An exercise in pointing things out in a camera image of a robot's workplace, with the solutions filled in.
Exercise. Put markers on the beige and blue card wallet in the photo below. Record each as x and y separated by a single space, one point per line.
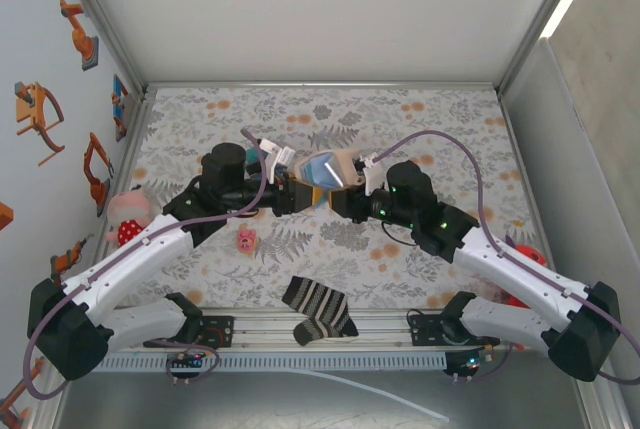
320 171

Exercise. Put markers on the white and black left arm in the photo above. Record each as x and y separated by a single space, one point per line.
125 259

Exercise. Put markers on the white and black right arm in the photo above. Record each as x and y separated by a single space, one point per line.
520 269

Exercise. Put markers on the teal plastic card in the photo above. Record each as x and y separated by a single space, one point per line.
252 156

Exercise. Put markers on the floral printed tablecloth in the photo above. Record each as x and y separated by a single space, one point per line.
400 114

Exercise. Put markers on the small pink bear figurine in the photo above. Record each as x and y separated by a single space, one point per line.
246 240

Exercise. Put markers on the black and beige striped sock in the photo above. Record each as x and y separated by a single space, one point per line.
320 309

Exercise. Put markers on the pink plush doll polka dress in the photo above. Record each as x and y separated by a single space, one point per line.
127 209

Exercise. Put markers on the red plush monster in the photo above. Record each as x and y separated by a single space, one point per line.
530 253

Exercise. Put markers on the small circuit board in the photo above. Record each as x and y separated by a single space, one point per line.
187 360
470 363

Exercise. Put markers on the thin white plastic tube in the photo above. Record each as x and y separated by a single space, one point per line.
400 399

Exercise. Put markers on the aluminium extrusion frame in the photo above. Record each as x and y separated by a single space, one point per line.
350 84

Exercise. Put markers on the blue and orange wall sticker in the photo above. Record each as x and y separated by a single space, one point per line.
119 99

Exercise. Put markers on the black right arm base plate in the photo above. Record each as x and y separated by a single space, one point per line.
425 329

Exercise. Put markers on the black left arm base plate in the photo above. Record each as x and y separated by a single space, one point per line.
220 331

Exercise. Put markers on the orange claw machine wall sticker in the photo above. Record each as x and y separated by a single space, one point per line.
30 109

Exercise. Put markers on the orange block wall sticker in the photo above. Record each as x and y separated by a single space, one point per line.
5 216

